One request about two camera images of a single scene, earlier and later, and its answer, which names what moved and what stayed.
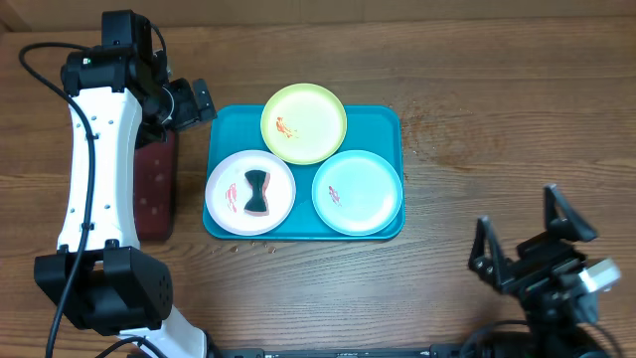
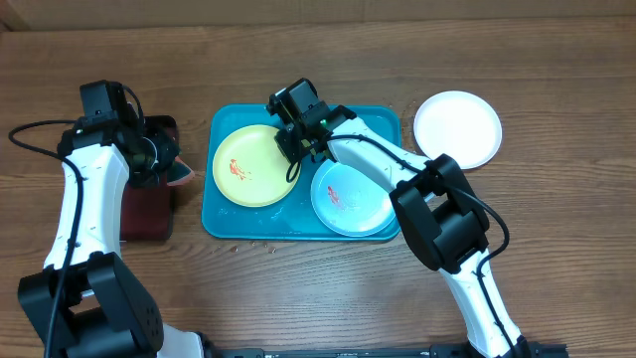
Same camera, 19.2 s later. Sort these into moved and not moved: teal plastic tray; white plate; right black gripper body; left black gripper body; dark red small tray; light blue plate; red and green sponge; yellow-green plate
Moved: yellow-green plate; red and green sponge; left black gripper body; right black gripper body; white plate
Not moved: dark red small tray; light blue plate; teal plastic tray
